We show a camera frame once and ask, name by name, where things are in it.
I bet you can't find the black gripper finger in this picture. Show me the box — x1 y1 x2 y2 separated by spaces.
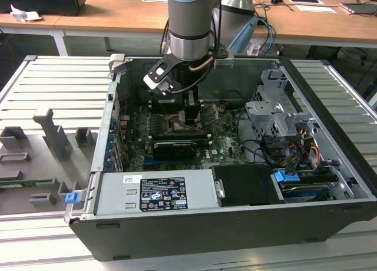
184 90 199 125

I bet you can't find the metal socket cover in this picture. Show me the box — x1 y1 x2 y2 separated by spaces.
198 104 221 129

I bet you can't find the CPU socket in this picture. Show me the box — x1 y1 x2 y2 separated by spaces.
166 113 204 136

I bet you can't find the black graphics card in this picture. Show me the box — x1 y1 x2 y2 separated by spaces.
152 140 197 160

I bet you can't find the green motherboard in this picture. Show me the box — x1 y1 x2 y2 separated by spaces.
119 101 251 171

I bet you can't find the grey plastic case latch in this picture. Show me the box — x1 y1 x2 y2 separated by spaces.
108 53 127 74

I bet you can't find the grey metal drive cage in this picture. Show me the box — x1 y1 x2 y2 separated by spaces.
244 69 319 142

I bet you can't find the wooden office desk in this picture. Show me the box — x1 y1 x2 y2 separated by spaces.
0 13 69 57
54 0 377 58

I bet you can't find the grey power supply unit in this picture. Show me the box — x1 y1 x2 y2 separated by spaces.
95 168 225 216

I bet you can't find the blue disk carrier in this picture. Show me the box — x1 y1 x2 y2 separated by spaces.
273 169 300 183

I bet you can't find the black PC case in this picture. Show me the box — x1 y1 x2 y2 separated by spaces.
64 53 377 262

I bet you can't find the hard disk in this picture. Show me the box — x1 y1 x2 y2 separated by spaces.
279 181 334 203

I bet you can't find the blue case latch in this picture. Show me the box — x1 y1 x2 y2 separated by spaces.
65 192 81 206

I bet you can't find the white paper sheet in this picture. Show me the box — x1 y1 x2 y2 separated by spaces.
295 5 338 14

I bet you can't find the black monitor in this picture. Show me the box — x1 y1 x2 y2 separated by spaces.
0 0 87 17

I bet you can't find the grey parts rack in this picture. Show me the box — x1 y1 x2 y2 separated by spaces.
0 107 101 216

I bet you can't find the crumpled white paper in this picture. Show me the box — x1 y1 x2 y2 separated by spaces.
10 4 42 23

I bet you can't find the green RAM stick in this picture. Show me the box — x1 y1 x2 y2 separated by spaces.
0 179 57 187

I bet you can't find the grey laptop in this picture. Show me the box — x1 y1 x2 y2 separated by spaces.
340 1 377 16

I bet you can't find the black camera cable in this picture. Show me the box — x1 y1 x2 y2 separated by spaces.
169 58 214 95

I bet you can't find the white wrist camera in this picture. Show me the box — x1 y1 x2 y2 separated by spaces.
143 65 175 95

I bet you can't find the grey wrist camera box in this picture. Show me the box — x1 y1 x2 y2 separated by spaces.
213 57 235 69

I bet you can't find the blue cable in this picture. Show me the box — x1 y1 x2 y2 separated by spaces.
255 16 277 57

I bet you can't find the coloured wire bundle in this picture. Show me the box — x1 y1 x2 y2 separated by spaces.
284 128 322 169

